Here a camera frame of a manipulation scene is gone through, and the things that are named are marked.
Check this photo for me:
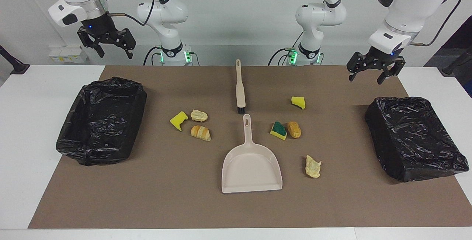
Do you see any beige hand brush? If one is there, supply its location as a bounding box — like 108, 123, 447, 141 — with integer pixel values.
235, 59, 247, 114

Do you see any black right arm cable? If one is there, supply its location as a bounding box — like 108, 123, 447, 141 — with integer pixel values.
105, 0, 155, 27

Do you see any yellow L-shaped sponge piece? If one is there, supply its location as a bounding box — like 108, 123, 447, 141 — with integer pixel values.
170, 111, 189, 132

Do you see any black base cable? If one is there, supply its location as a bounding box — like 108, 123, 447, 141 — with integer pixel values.
268, 48, 296, 66
143, 46, 163, 66

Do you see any pale flaky pastry piece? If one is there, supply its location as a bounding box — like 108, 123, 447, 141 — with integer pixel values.
190, 109, 208, 122

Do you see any bin with black plastic bag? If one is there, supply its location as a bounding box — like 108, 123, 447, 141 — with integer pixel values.
56, 77, 148, 166
364, 97, 470, 182

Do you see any brown table mat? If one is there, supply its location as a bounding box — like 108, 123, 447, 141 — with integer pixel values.
28, 65, 472, 229

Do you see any green and yellow sponge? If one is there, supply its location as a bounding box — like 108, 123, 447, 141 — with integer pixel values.
270, 121, 288, 141

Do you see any beige plastic dustpan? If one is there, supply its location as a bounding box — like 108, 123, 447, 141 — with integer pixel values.
221, 114, 283, 194

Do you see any golden croissant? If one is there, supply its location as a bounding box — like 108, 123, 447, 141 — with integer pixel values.
190, 125, 212, 142

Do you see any white wall socket box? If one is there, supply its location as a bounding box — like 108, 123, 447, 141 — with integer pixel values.
49, 46, 90, 63

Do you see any pale torn bread chunk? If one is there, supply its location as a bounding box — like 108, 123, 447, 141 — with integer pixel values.
305, 155, 322, 178

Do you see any black left base cable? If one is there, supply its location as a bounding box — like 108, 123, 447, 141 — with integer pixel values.
268, 48, 296, 66

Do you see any brown bread roll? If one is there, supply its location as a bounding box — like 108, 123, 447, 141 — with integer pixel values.
287, 121, 302, 139

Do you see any black right base cable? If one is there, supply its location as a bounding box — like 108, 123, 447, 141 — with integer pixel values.
143, 46, 163, 66

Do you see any black stand foot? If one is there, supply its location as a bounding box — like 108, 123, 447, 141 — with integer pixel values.
0, 45, 31, 75
438, 46, 472, 77

